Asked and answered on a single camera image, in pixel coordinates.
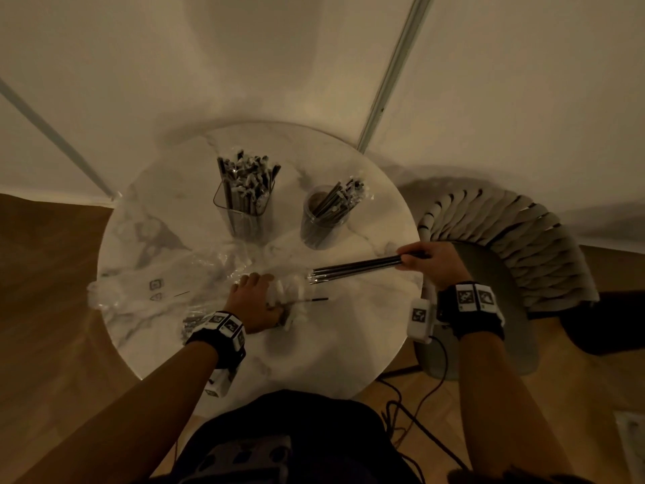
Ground person's right hand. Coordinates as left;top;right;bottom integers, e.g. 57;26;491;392
396;241;472;292

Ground person's left hand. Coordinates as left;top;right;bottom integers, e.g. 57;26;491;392
223;273;286;334

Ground white plastic wrapper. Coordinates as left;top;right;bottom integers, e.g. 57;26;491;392
267;276;309;330

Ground bundle of black sticks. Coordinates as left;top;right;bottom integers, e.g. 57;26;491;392
307;254;430;286

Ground person's right forearm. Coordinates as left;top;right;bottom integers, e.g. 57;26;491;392
455;329;576;484

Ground person's left forearm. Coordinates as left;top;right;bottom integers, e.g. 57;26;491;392
15;340;220;484

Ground black left wristband with markers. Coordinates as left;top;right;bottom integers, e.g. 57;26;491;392
185;310;248;371

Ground black wristband with markers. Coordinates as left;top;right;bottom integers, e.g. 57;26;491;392
185;310;248;371
435;281;507;341

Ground clear square container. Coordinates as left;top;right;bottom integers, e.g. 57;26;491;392
213;177;275;242

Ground small packet of dark sticks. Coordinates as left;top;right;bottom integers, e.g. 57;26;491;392
180;310;215;334

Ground black right wristband with markers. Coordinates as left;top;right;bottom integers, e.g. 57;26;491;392
435;281;507;341

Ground clear round jar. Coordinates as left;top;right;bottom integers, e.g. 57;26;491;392
301;185;353;250

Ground clear plastic bag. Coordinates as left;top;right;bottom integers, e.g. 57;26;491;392
87;244;248;325

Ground black sticks in plastic sleeve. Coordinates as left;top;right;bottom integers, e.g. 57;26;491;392
312;172;376;222

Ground black sticks with white tags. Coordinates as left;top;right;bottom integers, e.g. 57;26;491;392
217;150;282;217

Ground chair with woven backrest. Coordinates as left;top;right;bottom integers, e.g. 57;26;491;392
412;188;601;381

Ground person's dark clothing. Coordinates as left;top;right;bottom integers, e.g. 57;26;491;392
170;389;423;484

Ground grey chest device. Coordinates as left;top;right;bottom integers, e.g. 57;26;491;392
193;435;294;484

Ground dark object on floor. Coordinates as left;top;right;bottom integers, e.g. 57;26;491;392
559;291;645;356

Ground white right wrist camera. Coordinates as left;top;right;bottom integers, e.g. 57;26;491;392
406;298;440;345

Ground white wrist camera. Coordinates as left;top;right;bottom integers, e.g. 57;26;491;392
406;298;440;345
203;367;239;399

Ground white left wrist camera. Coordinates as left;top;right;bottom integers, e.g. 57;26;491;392
203;367;239;399

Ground black cable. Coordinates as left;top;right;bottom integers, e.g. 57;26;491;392
375;334;470;472

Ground white wall rail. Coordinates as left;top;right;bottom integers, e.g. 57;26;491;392
356;0;435;155

